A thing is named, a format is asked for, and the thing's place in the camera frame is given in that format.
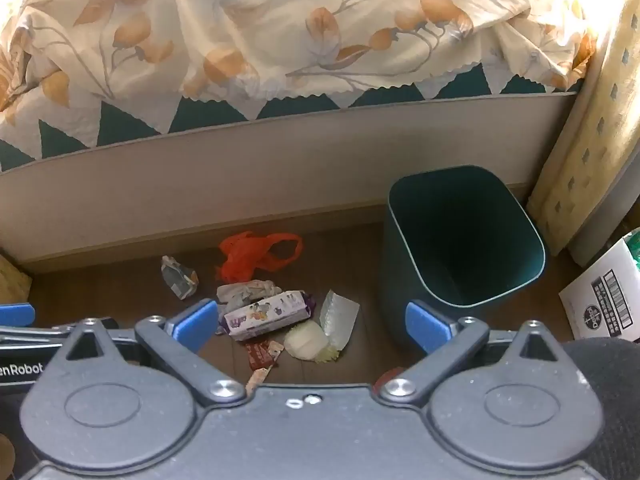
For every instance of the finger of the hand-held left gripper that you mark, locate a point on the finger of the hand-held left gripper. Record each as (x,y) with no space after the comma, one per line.
(15,316)
(35,336)

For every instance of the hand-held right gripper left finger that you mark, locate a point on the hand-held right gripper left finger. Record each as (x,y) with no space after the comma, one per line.
(200,322)

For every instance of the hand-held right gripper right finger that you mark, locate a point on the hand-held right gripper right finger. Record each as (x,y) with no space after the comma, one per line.
(427,327)

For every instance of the grey wrapper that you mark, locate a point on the grey wrapper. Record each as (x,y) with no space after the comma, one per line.
(177,277)

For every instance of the white tissue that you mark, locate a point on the white tissue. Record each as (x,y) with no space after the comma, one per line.
(245,292)

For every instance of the purple white wipes packet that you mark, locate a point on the purple white wipes packet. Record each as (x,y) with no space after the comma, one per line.
(265,315)

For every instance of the red brown snack wrapper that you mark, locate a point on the red brown snack wrapper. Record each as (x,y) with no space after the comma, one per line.
(257,355)

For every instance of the dark green waste bin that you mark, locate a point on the dark green waste bin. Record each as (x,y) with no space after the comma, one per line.
(395,260)

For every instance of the orange plastic bag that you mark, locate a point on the orange plastic bag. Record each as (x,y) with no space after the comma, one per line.
(240,255)

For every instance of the clear plastic wrapper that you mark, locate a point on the clear plastic wrapper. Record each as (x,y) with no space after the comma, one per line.
(337,315)

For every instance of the wooden board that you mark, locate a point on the wooden board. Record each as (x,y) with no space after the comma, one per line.
(12,280)

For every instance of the small red object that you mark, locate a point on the small red object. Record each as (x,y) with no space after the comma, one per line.
(387,375)

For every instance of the white cardboard box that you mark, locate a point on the white cardboard box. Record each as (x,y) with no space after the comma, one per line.
(600,290)

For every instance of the dark cloth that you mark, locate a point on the dark cloth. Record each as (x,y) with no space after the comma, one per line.
(615,385)

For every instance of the green zigzag mattress cover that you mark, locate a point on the green zigzag mattress cover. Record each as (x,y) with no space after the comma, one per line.
(200,115)

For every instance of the green plastic bag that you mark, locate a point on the green plastic bag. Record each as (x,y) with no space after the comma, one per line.
(634,247)

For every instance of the yellow patterned curtain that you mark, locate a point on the yellow patterned curtain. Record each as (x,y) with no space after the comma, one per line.
(590,135)

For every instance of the floral bed sheet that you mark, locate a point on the floral bed sheet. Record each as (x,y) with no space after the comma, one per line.
(225,35)

